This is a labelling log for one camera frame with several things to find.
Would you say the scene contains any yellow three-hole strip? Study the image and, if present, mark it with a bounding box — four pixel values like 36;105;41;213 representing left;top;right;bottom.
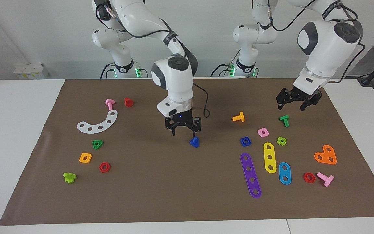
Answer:
263;142;277;174

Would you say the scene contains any brown table mat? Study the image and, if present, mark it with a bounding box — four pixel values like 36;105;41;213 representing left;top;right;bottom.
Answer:
0;77;374;226

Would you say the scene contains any orange heart hole plate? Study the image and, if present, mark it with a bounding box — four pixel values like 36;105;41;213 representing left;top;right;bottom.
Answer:
314;145;337;165

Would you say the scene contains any purple four-hole strip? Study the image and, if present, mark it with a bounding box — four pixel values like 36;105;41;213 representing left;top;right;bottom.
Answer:
240;153;262;198

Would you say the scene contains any white curved hole plate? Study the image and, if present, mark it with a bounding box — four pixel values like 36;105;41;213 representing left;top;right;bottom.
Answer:
77;110;118;134

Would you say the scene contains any blue two-hole strip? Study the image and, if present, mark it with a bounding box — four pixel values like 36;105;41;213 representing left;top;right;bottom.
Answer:
279;162;292;185

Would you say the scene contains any white cardboard box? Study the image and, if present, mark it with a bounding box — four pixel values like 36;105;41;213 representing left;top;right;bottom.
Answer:
13;63;50;79

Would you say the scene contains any black base cable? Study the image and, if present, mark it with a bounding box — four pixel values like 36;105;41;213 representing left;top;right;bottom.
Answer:
100;63;116;79
210;63;236;77

